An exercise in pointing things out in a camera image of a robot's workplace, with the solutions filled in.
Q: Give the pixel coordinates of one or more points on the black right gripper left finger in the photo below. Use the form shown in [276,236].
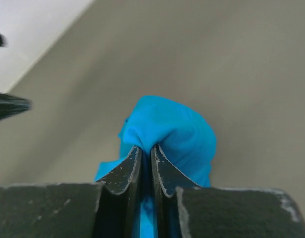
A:
[118,214]

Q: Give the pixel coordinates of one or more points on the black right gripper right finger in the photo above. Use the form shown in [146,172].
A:
[165,178]

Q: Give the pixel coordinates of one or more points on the blue t-shirt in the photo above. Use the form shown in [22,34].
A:
[185,137]

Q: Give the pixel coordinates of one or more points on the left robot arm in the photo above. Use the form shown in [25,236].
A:
[11,105]

